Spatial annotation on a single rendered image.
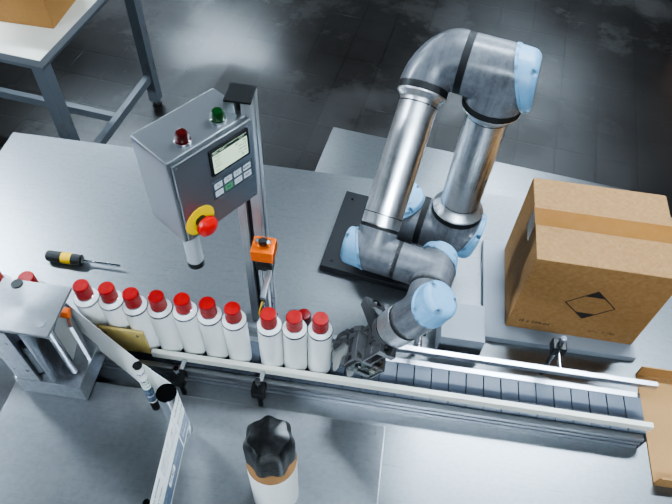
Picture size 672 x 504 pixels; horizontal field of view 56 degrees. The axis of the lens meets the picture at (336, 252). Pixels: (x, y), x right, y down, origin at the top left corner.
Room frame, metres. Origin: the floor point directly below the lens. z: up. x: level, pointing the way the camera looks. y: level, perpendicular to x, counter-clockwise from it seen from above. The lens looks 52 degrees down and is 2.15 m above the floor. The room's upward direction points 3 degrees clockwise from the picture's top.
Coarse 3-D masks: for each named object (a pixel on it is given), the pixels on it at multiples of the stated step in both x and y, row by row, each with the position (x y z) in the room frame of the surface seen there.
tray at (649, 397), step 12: (636, 372) 0.70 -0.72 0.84; (648, 372) 0.70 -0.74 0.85; (660, 372) 0.69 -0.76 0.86; (660, 384) 0.68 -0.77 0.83; (648, 396) 0.64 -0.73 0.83; (660, 396) 0.65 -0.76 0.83; (648, 408) 0.61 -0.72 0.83; (660, 408) 0.62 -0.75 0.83; (648, 420) 0.59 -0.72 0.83; (660, 420) 0.59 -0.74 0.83; (648, 432) 0.56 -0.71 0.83; (660, 432) 0.56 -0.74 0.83; (648, 444) 0.53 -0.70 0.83; (660, 444) 0.53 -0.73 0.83; (660, 456) 0.50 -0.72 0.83; (660, 468) 0.48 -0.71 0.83; (660, 480) 0.44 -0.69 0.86
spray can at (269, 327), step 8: (264, 312) 0.65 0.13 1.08; (272, 312) 0.65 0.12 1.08; (264, 320) 0.64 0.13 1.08; (272, 320) 0.64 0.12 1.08; (280, 320) 0.66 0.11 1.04; (264, 328) 0.64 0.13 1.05; (272, 328) 0.64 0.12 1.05; (280, 328) 0.65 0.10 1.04; (264, 336) 0.63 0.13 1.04; (272, 336) 0.63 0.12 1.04; (280, 336) 0.64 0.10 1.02; (264, 344) 0.63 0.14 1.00; (272, 344) 0.63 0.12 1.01; (280, 344) 0.64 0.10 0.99; (264, 352) 0.63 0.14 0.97; (272, 352) 0.63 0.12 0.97; (280, 352) 0.64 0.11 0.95; (264, 360) 0.63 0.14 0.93; (272, 360) 0.63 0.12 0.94; (280, 360) 0.64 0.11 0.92
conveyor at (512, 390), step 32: (128, 352) 0.66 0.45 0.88; (256, 352) 0.67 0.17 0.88; (320, 384) 0.60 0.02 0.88; (416, 384) 0.62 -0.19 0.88; (448, 384) 0.63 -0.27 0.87; (480, 384) 0.63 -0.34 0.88; (512, 384) 0.63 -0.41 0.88; (544, 384) 0.64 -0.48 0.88; (544, 416) 0.56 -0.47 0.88; (640, 416) 0.57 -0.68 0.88
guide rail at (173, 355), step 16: (160, 352) 0.64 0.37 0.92; (176, 352) 0.64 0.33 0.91; (240, 368) 0.62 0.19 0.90; (256, 368) 0.62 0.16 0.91; (272, 368) 0.62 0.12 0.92; (288, 368) 0.62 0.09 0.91; (352, 384) 0.60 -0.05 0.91; (368, 384) 0.59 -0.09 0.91; (384, 384) 0.60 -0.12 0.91; (448, 400) 0.58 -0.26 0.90; (464, 400) 0.57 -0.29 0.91; (480, 400) 0.57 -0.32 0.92; (496, 400) 0.57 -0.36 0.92; (560, 416) 0.55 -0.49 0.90; (576, 416) 0.55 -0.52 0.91; (592, 416) 0.55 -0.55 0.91; (608, 416) 0.55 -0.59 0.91
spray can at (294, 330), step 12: (288, 312) 0.66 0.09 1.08; (300, 312) 0.66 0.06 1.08; (288, 324) 0.64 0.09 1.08; (300, 324) 0.64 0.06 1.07; (288, 336) 0.63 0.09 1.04; (300, 336) 0.63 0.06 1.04; (288, 348) 0.63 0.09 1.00; (300, 348) 0.63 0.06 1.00; (288, 360) 0.63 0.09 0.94; (300, 360) 0.63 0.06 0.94
